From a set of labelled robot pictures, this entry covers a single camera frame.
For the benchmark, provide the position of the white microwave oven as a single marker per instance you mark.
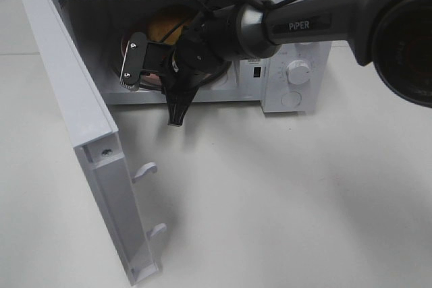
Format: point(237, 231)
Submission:
point(82, 44)

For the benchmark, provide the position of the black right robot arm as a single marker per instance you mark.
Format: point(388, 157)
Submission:
point(393, 35)

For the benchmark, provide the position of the white timer knob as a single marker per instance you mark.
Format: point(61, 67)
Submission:
point(298, 72)

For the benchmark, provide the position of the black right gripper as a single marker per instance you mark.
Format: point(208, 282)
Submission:
point(187, 63)

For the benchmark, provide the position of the white microwave door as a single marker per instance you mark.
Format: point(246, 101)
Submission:
point(95, 139)

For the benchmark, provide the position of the white round door button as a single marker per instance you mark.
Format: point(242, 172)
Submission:
point(291, 100)

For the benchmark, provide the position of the toy burger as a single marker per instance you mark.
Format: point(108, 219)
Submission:
point(166, 24)

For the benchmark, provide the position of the glass microwave turntable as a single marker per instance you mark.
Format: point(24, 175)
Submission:
point(152, 82)

